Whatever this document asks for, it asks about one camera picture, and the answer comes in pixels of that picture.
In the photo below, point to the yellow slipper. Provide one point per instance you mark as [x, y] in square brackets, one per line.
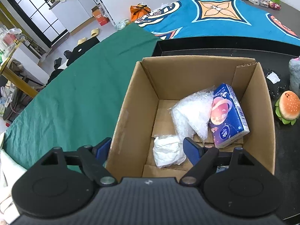
[95, 32]
[82, 40]

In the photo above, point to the blue tissue pack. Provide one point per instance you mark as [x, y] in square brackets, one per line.
[227, 121]

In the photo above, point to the blue fluffy plush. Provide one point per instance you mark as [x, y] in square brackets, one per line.
[294, 75]

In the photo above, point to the black pouch with white label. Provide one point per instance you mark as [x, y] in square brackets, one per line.
[274, 86]

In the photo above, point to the brown cardboard box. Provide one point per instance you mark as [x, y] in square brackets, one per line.
[140, 112]

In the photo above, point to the white charger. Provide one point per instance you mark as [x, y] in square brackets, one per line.
[254, 1]

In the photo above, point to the grey side table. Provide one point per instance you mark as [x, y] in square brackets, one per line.
[288, 5]

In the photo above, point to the black framed sliding door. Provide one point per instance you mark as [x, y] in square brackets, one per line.
[37, 11]

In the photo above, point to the clear plastic bag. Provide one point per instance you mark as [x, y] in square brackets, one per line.
[123, 24]

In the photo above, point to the black shoe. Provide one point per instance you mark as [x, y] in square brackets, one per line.
[58, 63]
[68, 54]

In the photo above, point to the white rack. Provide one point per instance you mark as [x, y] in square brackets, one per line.
[105, 4]

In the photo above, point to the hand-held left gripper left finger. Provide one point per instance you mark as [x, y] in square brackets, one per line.
[102, 148]

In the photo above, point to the red toys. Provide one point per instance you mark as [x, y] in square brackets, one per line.
[274, 5]

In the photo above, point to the blue patterned blanket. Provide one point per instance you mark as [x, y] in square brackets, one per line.
[225, 25]

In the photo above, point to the orange carton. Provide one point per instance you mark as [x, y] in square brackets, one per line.
[100, 16]

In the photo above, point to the yellow table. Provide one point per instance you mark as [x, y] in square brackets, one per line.
[14, 75]

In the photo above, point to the burger plush toy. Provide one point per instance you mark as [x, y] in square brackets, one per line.
[289, 107]

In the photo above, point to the green bed sheet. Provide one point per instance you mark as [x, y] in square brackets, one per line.
[82, 93]

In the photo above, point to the orange bag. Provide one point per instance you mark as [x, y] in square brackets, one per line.
[140, 11]

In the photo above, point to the white kitchen cabinet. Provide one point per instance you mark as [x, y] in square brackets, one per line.
[77, 9]

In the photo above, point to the white paper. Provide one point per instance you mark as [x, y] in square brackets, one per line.
[167, 152]

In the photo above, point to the clear bubble wrap bag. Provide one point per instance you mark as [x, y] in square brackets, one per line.
[189, 114]

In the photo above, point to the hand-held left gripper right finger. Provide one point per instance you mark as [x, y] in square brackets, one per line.
[191, 150]

